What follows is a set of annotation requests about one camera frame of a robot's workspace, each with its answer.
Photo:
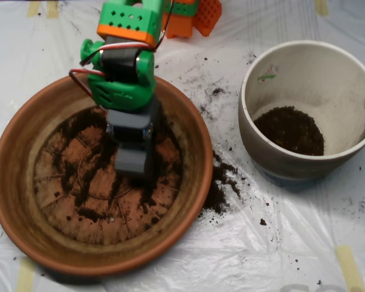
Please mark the small dark brown food crumb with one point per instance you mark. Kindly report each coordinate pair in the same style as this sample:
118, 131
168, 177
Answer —
262, 222

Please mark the white ceramic pot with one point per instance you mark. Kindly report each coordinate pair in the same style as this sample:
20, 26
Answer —
322, 76

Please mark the dark soil pile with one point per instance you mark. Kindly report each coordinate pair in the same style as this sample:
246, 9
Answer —
91, 213

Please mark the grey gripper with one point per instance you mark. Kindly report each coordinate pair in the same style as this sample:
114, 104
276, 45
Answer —
130, 131

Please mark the orange honeycomb robot base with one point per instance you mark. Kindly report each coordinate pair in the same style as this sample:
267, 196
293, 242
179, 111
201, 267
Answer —
208, 15

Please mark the spilled soil heap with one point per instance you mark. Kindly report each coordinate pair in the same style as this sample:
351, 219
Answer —
219, 194

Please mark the clear plastic cover sheet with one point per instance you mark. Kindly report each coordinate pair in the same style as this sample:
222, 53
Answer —
261, 258

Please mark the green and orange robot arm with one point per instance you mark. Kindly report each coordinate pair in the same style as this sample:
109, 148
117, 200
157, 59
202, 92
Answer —
121, 91

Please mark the terracotta plant saucer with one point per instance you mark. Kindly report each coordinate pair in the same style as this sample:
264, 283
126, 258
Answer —
15, 182

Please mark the beige masking tape strip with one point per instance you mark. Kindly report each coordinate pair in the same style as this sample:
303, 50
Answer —
52, 10
349, 267
321, 7
25, 276
33, 9

